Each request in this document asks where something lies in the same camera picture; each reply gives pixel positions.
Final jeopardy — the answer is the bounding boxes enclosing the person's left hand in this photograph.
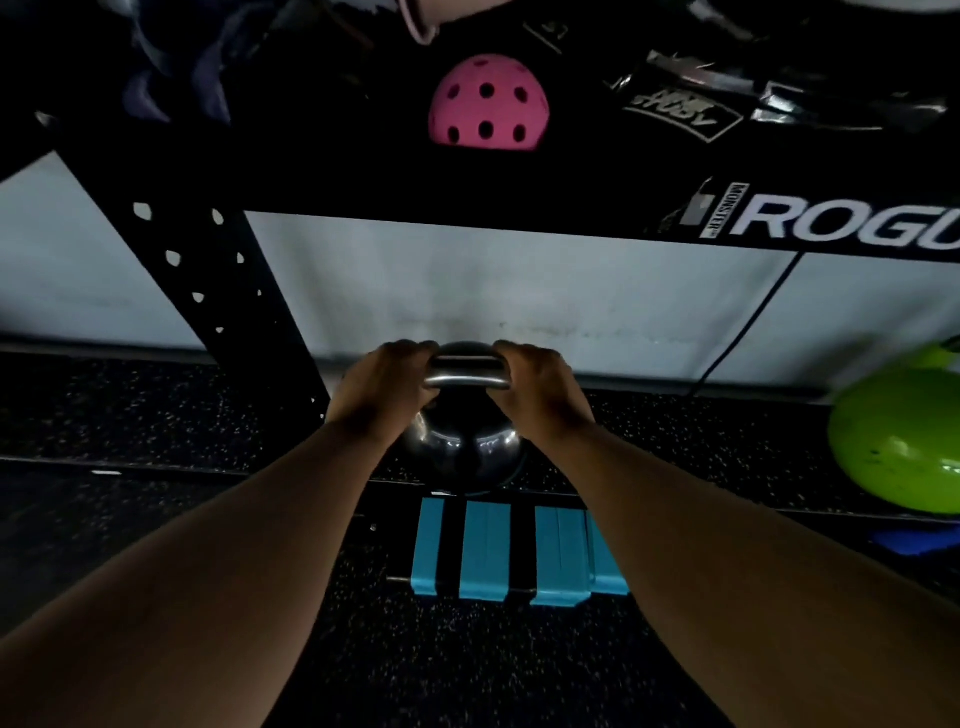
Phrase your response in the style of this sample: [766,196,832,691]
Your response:
[324,339,441,447]

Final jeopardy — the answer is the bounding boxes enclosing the person's right hand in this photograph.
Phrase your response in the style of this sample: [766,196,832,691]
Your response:
[487,339,597,445]

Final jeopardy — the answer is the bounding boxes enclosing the steel kettlebell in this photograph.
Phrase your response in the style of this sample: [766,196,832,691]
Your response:
[395,341,526,496]

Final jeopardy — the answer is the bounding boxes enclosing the person's left forearm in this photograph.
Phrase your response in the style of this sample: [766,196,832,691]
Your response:
[0,418,393,728]

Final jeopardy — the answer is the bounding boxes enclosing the person's right forearm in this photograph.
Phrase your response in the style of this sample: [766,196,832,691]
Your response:
[534,422,960,728]

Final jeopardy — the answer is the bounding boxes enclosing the black metal rack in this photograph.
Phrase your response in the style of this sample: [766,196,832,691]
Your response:
[0,0,960,421]

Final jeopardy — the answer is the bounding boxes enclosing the pink perforated ball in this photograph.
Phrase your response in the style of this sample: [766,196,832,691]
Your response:
[428,54,551,153]

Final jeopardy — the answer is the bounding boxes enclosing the green kettlebell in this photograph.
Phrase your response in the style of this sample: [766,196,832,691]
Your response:
[827,337,960,516]

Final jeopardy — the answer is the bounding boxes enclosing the blue flat object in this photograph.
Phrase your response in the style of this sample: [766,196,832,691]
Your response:
[870,522,960,558]

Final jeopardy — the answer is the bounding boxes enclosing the blue block with black straps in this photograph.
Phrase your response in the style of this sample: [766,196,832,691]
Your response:
[408,496,631,609]

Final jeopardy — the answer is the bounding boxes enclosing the black cable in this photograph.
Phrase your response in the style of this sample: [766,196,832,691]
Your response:
[688,253,805,399]

